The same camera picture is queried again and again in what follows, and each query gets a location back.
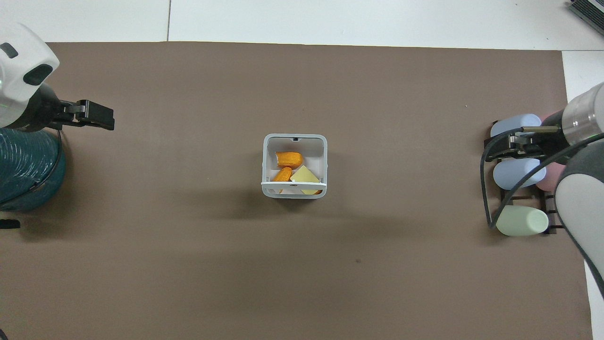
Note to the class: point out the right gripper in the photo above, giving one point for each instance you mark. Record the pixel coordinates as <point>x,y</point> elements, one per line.
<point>552,134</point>

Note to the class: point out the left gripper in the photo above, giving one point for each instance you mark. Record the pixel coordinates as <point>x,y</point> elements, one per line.
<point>45,113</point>

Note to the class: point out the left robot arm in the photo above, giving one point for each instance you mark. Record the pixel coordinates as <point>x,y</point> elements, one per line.
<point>21,56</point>

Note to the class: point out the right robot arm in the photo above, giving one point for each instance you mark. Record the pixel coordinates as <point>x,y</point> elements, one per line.
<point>583,193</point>

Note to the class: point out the small white trash can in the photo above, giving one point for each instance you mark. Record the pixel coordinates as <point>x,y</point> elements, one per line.
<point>269,156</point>

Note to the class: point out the pink cup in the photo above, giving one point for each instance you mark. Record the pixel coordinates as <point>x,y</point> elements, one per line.
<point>552,177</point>
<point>549,118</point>

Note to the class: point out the light blue cup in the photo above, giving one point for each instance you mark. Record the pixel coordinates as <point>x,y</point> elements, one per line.
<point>519,174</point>
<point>512,123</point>

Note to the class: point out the teal ribbed container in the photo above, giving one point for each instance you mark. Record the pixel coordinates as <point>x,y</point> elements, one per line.
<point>26,170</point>

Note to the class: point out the dark wooden cup rack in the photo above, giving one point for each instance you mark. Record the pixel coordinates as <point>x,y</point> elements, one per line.
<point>552,208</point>

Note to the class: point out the light green cup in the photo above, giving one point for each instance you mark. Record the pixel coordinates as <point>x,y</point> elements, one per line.
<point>521,221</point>

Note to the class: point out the black stand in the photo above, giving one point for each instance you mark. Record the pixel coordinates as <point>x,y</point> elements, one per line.
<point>8,224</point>

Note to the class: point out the grey ribbed device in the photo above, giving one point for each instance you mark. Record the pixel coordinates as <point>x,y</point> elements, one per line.
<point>589,10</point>

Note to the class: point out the orange food piece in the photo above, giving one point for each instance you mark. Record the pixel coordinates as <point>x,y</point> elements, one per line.
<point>283,175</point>
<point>289,159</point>

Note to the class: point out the yellow wedge block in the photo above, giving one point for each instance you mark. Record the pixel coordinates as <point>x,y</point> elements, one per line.
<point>305,177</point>

